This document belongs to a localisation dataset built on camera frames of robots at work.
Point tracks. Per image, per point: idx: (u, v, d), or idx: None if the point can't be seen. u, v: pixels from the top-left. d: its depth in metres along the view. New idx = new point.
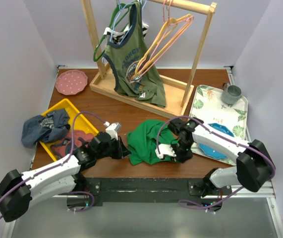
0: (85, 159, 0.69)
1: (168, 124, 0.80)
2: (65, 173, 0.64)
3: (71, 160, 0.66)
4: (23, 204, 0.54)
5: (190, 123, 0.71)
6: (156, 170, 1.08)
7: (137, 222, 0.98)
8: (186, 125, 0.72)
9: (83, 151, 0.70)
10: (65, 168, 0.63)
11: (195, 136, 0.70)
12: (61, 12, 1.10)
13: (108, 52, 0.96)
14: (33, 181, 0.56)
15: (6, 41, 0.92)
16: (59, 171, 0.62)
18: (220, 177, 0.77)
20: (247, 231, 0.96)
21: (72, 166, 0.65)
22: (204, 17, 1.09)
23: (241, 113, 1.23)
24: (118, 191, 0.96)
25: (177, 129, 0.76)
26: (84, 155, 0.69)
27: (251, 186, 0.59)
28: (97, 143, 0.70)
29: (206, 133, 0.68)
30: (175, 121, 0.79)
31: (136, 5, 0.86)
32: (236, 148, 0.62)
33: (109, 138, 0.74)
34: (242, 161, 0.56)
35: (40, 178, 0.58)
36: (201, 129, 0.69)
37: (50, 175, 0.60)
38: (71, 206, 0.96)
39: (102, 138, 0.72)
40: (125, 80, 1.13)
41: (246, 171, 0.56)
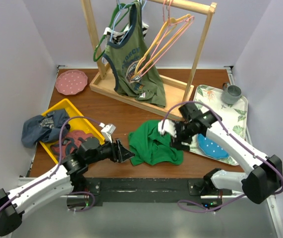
0: (76, 168, 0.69)
1: (181, 106, 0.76)
2: (55, 184, 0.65)
3: (59, 171, 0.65)
4: (13, 220, 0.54)
5: (207, 117, 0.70)
6: (156, 170, 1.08)
7: (137, 222, 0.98)
8: (203, 117, 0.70)
9: (73, 159, 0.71)
10: (52, 181, 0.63)
11: (208, 132, 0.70)
12: (62, 12, 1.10)
13: (108, 52, 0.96)
14: (20, 199, 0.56)
15: (6, 42, 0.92)
16: (47, 185, 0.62)
18: (222, 180, 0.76)
20: (247, 231, 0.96)
21: (60, 178, 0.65)
22: (203, 17, 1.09)
23: (241, 113, 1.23)
24: (118, 190, 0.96)
25: (189, 114, 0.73)
26: (74, 164, 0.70)
27: (255, 197, 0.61)
28: (84, 150, 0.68)
29: (223, 134, 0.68)
30: (191, 106, 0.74)
31: (136, 5, 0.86)
32: (251, 159, 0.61)
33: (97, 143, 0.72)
34: (256, 176, 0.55)
35: (27, 195, 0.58)
36: (219, 128, 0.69)
37: (37, 190, 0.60)
38: (71, 206, 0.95)
39: (90, 145, 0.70)
40: (125, 80, 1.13)
41: (256, 184, 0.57)
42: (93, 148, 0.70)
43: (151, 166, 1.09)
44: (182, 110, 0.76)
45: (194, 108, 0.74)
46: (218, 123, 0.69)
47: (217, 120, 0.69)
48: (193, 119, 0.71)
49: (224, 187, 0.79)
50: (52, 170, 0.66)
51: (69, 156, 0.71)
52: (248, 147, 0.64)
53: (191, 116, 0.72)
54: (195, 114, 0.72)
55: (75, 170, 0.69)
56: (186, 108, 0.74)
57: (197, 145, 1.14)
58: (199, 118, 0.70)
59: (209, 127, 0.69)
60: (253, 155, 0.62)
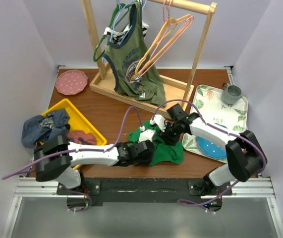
0: (125, 157, 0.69)
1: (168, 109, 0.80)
2: (104, 159, 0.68)
3: (113, 149, 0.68)
4: (59, 171, 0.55)
5: (190, 116, 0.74)
6: (156, 170, 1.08)
7: (137, 221, 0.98)
8: (186, 118, 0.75)
9: (124, 148, 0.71)
10: (105, 156, 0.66)
11: (192, 128, 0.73)
12: (61, 12, 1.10)
13: (108, 52, 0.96)
14: (76, 154, 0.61)
15: (6, 41, 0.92)
16: (99, 156, 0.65)
18: (217, 174, 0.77)
20: (247, 231, 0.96)
21: (111, 157, 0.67)
22: (204, 17, 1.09)
23: (241, 113, 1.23)
24: (118, 191, 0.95)
25: (176, 116, 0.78)
26: (124, 152, 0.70)
27: (240, 176, 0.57)
28: (144, 148, 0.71)
29: (202, 125, 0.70)
30: (178, 108, 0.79)
31: (136, 5, 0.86)
32: (226, 138, 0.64)
33: (151, 148, 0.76)
34: (230, 148, 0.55)
35: (82, 155, 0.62)
36: (199, 121, 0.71)
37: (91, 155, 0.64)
38: (71, 206, 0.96)
39: (148, 146, 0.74)
40: (125, 80, 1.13)
41: (234, 158, 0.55)
42: (149, 150, 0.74)
43: (151, 166, 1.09)
44: (169, 112, 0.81)
45: (180, 109, 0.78)
46: (199, 119, 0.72)
47: (199, 117, 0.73)
48: (179, 120, 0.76)
49: (222, 182, 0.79)
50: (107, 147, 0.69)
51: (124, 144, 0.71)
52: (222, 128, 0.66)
53: (177, 117, 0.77)
54: (181, 115, 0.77)
55: (125, 157, 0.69)
56: (172, 111, 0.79)
57: (197, 145, 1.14)
58: (184, 119, 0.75)
59: (191, 122, 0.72)
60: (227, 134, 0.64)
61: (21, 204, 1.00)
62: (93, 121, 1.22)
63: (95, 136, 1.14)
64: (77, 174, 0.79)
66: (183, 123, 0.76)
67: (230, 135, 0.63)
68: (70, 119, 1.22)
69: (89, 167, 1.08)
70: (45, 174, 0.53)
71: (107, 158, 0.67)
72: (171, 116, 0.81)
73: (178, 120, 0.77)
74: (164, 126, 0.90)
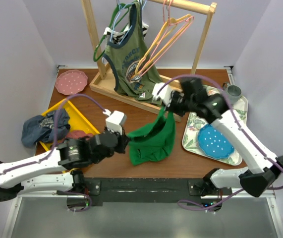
0: (74, 158, 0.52)
1: (183, 81, 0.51)
2: (46, 170, 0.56)
3: (53, 157, 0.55)
4: (1, 193, 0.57)
5: (215, 101, 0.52)
6: (156, 170, 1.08)
7: (137, 221, 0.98)
8: (211, 103, 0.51)
9: (73, 146, 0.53)
10: (41, 167, 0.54)
11: (215, 123, 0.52)
12: (61, 12, 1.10)
13: (108, 52, 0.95)
14: (4, 177, 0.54)
15: (6, 42, 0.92)
16: (34, 169, 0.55)
18: (221, 178, 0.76)
20: (248, 231, 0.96)
21: (50, 166, 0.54)
22: (204, 17, 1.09)
23: (242, 113, 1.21)
24: (118, 191, 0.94)
25: (194, 96, 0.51)
26: (73, 152, 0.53)
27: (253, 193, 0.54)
28: (97, 144, 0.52)
29: (235, 128, 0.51)
30: (199, 85, 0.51)
31: (136, 5, 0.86)
32: (261, 161, 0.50)
33: (112, 141, 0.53)
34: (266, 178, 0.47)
35: (11, 175, 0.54)
36: (230, 119, 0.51)
37: (24, 173, 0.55)
38: (70, 206, 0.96)
39: (106, 139, 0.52)
40: (125, 80, 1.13)
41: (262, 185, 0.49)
42: (108, 146, 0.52)
43: (151, 166, 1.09)
44: (183, 85, 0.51)
45: (201, 87, 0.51)
46: (231, 112, 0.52)
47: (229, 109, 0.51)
48: (198, 103, 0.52)
49: (224, 185, 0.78)
50: (46, 153, 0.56)
51: (76, 140, 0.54)
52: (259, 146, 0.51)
53: (196, 98, 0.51)
54: (200, 95, 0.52)
55: (76, 159, 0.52)
56: (184, 85, 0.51)
57: (197, 145, 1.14)
58: (207, 104, 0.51)
59: (220, 117, 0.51)
60: (263, 156, 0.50)
61: (21, 204, 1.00)
62: (93, 121, 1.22)
63: None
64: (64, 178, 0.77)
66: (204, 108, 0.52)
67: (268, 159, 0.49)
68: (71, 119, 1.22)
69: (89, 167, 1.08)
70: None
71: (46, 168, 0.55)
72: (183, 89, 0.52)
73: (194, 100, 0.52)
74: (170, 98, 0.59)
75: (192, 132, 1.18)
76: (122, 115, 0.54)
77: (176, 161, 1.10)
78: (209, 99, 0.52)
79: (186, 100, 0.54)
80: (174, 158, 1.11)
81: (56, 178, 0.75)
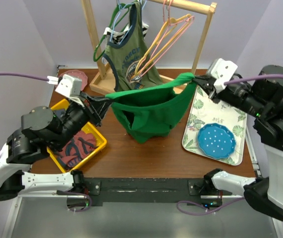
0: (18, 149, 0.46)
1: (272, 84, 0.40)
2: (10, 166, 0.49)
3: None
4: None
5: None
6: (156, 170, 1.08)
7: (137, 221, 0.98)
8: None
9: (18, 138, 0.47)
10: None
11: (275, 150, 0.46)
12: (62, 12, 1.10)
13: (108, 52, 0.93)
14: None
15: (6, 42, 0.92)
16: None
18: (223, 181, 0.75)
20: (248, 231, 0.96)
21: (4, 163, 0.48)
22: (204, 16, 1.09)
23: (241, 113, 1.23)
24: (118, 190, 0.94)
25: (269, 108, 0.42)
26: (17, 144, 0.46)
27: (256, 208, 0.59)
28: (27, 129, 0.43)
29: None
30: None
31: (136, 5, 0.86)
32: None
33: (47, 121, 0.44)
34: None
35: None
36: None
37: None
38: (70, 206, 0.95)
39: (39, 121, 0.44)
40: (125, 80, 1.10)
41: (273, 214, 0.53)
42: (39, 128, 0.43)
43: (151, 166, 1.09)
44: (268, 87, 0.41)
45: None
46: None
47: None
48: (267, 117, 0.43)
49: (224, 188, 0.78)
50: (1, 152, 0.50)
51: (20, 131, 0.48)
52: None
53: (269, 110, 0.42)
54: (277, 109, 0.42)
55: (19, 151, 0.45)
56: (273, 84, 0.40)
57: (197, 145, 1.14)
58: (281, 123, 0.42)
59: None
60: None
61: (21, 204, 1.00)
62: None
63: (95, 136, 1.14)
64: (64, 178, 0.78)
66: (273, 127, 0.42)
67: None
68: None
69: (89, 168, 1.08)
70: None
71: (3, 167, 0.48)
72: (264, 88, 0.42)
73: (267, 111, 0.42)
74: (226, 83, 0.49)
75: (191, 133, 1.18)
76: (72, 82, 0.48)
77: (175, 161, 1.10)
78: None
79: (251, 100, 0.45)
80: (174, 158, 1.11)
81: (56, 178, 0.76)
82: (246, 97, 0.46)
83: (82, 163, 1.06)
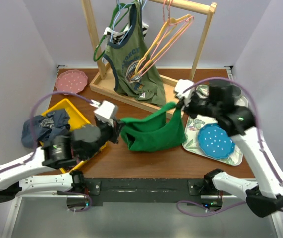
0: (57, 156, 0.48)
1: (213, 87, 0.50)
2: (34, 171, 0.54)
3: (37, 157, 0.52)
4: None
5: (242, 115, 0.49)
6: (156, 170, 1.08)
7: (137, 221, 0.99)
8: (237, 116, 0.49)
9: (57, 144, 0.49)
10: (27, 168, 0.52)
11: (237, 138, 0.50)
12: (61, 13, 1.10)
13: (108, 52, 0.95)
14: None
15: (6, 42, 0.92)
16: (21, 171, 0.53)
18: (224, 184, 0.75)
20: (248, 231, 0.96)
21: (34, 166, 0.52)
22: (204, 17, 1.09)
23: None
24: (118, 191, 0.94)
25: (220, 105, 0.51)
26: (56, 151, 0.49)
27: (258, 213, 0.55)
28: (77, 140, 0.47)
29: (256, 146, 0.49)
30: (231, 94, 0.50)
31: (136, 6, 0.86)
32: (276, 187, 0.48)
33: (95, 136, 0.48)
34: (273, 203, 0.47)
35: (0, 178, 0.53)
36: (254, 139, 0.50)
37: (12, 175, 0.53)
38: (70, 206, 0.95)
39: (87, 134, 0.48)
40: (125, 80, 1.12)
41: (268, 208, 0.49)
42: (88, 141, 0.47)
43: (151, 166, 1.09)
44: (213, 91, 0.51)
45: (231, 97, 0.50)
46: (256, 132, 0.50)
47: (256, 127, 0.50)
48: (222, 114, 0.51)
49: (225, 190, 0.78)
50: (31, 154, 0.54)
51: (58, 137, 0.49)
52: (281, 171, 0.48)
53: (222, 107, 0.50)
54: (228, 105, 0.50)
55: (57, 158, 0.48)
56: (214, 88, 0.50)
57: (197, 145, 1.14)
58: (232, 116, 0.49)
59: (243, 134, 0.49)
60: (279, 183, 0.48)
61: (21, 204, 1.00)
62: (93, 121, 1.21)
63: None
64: (64, 178, 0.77)
66: (228, 120, 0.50)
67: None
68: (70, 119, 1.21)
69: (89, 167, 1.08)
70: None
71: (30, 170, 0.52)
72: (210, 93, 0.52)
73: (219, 109, 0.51)
74: (191, 99, 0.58)
75: (191, 132, 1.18)
76: (112, 107, 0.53)
77: (175, 161, 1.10)
78: (236, 112, 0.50)
79: (210, 106, 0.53)
80: (174, 158, 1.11)
81: (55, 179, 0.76)
82: (206, 105, 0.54)
83: (82, 163, 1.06)
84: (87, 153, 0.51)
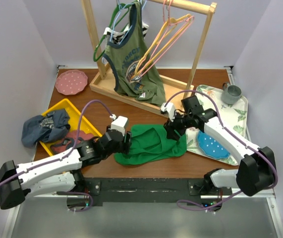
0: (90, 154, 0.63)
1: (182, 100, 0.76)
2: (66, 168, 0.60)
3: (73, 155, 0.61)
4: (18, 197, 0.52)
5: (206, 113, 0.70)
6: (156, 170, 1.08)
7: (137, 221, 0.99)
8: (201, 114, 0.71)
9: (88, 146, 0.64)
10: (64, 164, 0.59)
11: (205, 127, 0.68)
12: (62, 12, 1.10)
13: (108, 52, 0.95)
14: (27, 176, 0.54)
15: (6, 42, 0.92)
16: (57, 167, 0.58)
18: (220, 177, 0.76)
20: (248, 231, 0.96)
21: (72, 162, 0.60)
22: (204, 16, 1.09)
23: (242, 113, 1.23)
24: (118, 191, 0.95)
25: (190, 109, 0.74)
26: (88, 150, 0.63)
27: (248, 191, 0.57)
28: (108, 140, 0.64)
29: (219, 128, 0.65)
30: (196, 102, 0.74)
31: (136, 5, 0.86)
32: (243, 149, 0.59)
33: (120, 138, 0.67)
34: (245, 163, 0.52)
35: (34, 173, 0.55)
36: (215, 123, 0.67)
37: (47, 170, 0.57)
38: (70, 206, 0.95)
39: (114, 136, 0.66)
40: (125, 80, 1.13)
41: (246, 173, 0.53)
42: (117, 141, 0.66)
43: (151, 166, 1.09)
44: (184, 103, 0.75)
45: (196, 103, 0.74)
46: (217, 119, 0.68)
47: (216, 116, 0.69)
48: (194, 115, 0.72)
49: (222, 185, 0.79)
50: (64, 152, 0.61)
51: (87, 142, 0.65)
52: (242, 138, 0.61)
53: (192, 110, 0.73)
54: (196, 110, 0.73)
55: (90, 155, 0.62)
56: (184, 101, 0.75)
57: (197, 145, 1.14)
58: (199, 115, 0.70)
59: (206, 121, 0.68)
60: (244, 146, 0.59)
61: (21, 204, 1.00)
62: (93, 121, 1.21)
63: (94, 135, 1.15)
64: (66, 177, 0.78)
66: (197, 118, 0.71)
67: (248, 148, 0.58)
68: (70, 119, 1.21)
69: (89, 167, 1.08)
70: (2, 204, 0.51)
71: (67, 166, 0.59)
72: (184, 106, 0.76)
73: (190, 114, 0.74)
74: (174, 116, 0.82)
75: (191, 132, 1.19)
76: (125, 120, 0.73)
77: (175, 161, 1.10)
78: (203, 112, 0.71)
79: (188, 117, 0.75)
80: (174, 158, 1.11)
81: (58, 178, 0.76)
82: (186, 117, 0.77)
83: None
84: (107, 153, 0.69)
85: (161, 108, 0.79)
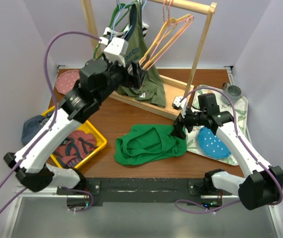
0: (79, 104, 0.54)
1: (199, 95, 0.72)
2: (62, 133, 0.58)
3: (60, 119, 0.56)
4: (36, 178, 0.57)
5: (221, 116, 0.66)
6: (156, 170, 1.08)
7: (137, 221, 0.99)
8: (217, 115, 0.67)
9: (73, 96, 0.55)
10: (55, 131, 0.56)
11: (219, 132, 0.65)
12: (61, 13, 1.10)
13: None
14: (27, 161, 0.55)
15: (6, 42, 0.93)
16: (50, 137, 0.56)
18: (222, 181, 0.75)
20: (248, 231, 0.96)
21: (62, 126, 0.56)
22: (204, 16, 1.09)
23: (241, 113, 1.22)
24: (118, 190, 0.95)
25: (206, 108, 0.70)
26: (76, 100, 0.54)
27: (248, 205, 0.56)
28: (88, 77, 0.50)
29: (232, 135, 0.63)
30: (214, 101, 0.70)
31: (136, 5, 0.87)
32: (252, 165, 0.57)
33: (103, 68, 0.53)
34: (252, 179, 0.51)
35: (32, 155, 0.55)
36: (230, 129, 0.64)
37: (43, 146, 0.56)
38: (70, 206, 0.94)
39: (94, 68, 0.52)
40: None
41: (250, 188, 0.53)
42: (99, 73, 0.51)
43: (151, 166, 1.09)
44: (201, 99, 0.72)
45: (213, 102, 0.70)
46: (232, 125, 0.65)
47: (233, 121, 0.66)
48: (208, 114, 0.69)
49: (223, 189, 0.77)
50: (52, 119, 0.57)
51: (72, 90, 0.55)
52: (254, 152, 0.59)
53: (207, 109, 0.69)
54: (211, 108, 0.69)
55: (81, 106, 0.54)
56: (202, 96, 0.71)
57: (197, 145, 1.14)
58: (214, 116, 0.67)
59: (220, 125, 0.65)
60: (255, 161, 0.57)
61: (21, 204, 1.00)
62: (94, 121, 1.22)
63: (94, 136, 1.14)
64: (73, 172, 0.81)
66: (211, 119, 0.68)
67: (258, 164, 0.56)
68: None
69: (89, 167, 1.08)
70: (31, 188, 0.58)
71: (60, 131, 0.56)
72: (200, 103, 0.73)
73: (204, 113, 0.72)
74: (185, 112, 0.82)
75: (191, 133, 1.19)
76: (122, 43, 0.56)
77: (175, 161, 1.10)
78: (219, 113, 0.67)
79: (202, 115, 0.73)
80: (174, 158, 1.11)
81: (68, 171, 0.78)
82: (199, 114, 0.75)
83: (82, 164, 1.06)
84: (107, 92, 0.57)
85: (175, 103, 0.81)
